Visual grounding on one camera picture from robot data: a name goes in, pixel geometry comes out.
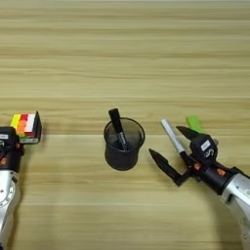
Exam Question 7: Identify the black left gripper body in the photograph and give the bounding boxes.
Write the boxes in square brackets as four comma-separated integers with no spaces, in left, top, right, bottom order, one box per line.
[0,142,25,174]

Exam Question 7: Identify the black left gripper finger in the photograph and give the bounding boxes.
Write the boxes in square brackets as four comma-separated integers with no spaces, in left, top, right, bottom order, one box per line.
[33,110,43,143]

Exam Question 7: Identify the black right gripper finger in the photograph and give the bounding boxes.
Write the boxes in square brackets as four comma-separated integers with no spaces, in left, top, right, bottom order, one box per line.
[147,147,184,188]
[176,125,202,142]

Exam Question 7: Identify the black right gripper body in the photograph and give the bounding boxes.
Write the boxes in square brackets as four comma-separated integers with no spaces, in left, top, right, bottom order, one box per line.
[177,152,241,196]

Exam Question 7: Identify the black mesh pen cup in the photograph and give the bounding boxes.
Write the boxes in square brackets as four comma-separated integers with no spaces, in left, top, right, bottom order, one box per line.
[103,116,146,172]

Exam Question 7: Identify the black marker pen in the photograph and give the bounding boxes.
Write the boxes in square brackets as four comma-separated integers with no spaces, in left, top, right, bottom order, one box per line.
[107,107,129,151]

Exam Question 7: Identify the green eraser block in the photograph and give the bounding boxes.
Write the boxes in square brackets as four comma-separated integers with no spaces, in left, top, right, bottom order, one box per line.
[185,114,205,135]

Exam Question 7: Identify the multicoloured block stack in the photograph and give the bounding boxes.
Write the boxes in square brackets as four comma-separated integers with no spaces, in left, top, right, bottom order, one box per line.
[10,112,41,145]

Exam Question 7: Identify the white marker with black cap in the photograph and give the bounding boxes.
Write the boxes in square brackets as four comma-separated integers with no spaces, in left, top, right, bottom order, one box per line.
[160,118,193,164]

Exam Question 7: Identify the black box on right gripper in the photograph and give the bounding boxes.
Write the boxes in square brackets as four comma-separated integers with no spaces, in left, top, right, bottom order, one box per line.
[188,133,219,160]

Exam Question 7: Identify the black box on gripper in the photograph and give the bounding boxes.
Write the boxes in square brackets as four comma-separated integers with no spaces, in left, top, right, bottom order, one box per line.
[0,126,21,148]
[188,133,219,160]

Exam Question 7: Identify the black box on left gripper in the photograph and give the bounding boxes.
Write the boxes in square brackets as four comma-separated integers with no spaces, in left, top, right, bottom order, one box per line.
[0,126,21,148]

